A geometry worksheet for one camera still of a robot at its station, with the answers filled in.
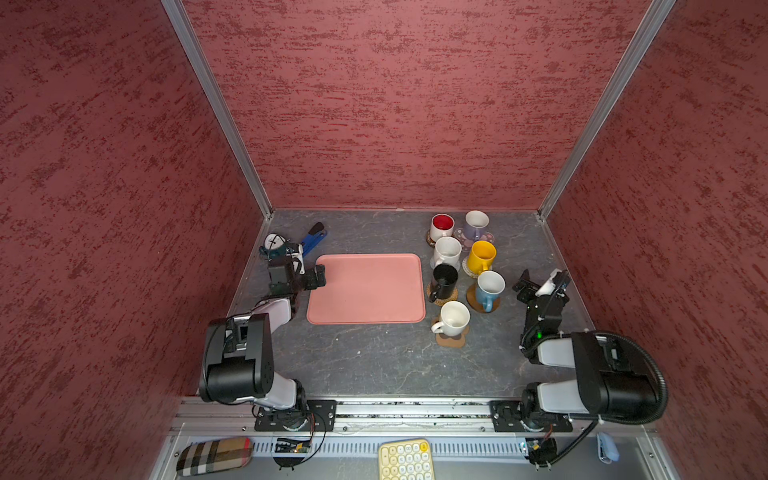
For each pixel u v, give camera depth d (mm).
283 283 722
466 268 1033
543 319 665
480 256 1002
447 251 1029
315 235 1108
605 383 436
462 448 775
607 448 682
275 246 1021
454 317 882
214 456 663
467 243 1093
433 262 1027
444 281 965
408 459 668
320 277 871
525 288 811
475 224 1099
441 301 943
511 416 739
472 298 937
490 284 921
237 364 444
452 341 873
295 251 829
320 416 742
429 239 1102
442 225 1086
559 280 727
